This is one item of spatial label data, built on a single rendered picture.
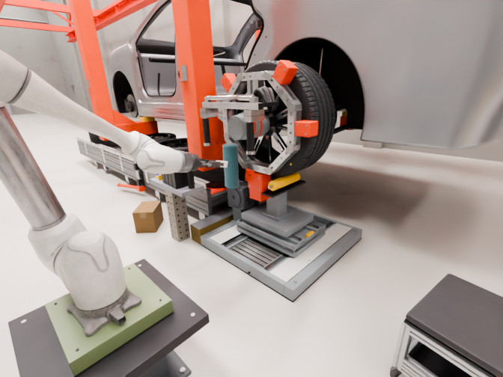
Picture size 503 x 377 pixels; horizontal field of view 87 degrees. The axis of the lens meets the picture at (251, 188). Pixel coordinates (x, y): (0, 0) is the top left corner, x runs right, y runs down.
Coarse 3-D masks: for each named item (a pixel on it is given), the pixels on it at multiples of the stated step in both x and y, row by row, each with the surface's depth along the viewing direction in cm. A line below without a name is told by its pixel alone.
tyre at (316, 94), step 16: (256, 64) 146; (272, 64) 139; (304, 64) 148; (304, 80) 131; (320, 80) 142; (304, 96) 131; (320, 96) 136; (304, 112) 133; (320, 112) 135; (320, 128) 137; (304, 144) 139; (320, 144) 144; (304, 160) 143; (272, 176) 161
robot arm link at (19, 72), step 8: (0, 56) 59; (8, 56) 61; (0, 64) 58; (8, 64) 60; (16, 64) 62; (0, 72) 58; (8, 72) 60; (16, 72) 61; (24, 72) 63; (0, 80) 59; (8, 80) 60; (16, 80) 61; (24, 80) 62; (0, 88) 60; (8, 88) 61; (16, 88) 62; (0, 96) 61; (8, 96) 62
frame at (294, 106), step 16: (240, 80) 146; (272, 80) 133; (288, 96) 128; (224, 112) 163; (288, 112) 130; (224, 128) 167; (288, 128) 133; (240, 144) 169; (288, 144) 135; (240, 160) 166; (288, 160) 145
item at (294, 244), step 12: (240, 228) 187; (252, 228) 178; (264, 228) 177; (312, 228) 175; (324, 228) 179; (264, 240) 172; (276, 240) 164; (288, 240) 164; (300, 240) 161; (312, 240) 170; (288, 252) 160; (300, 252) 162
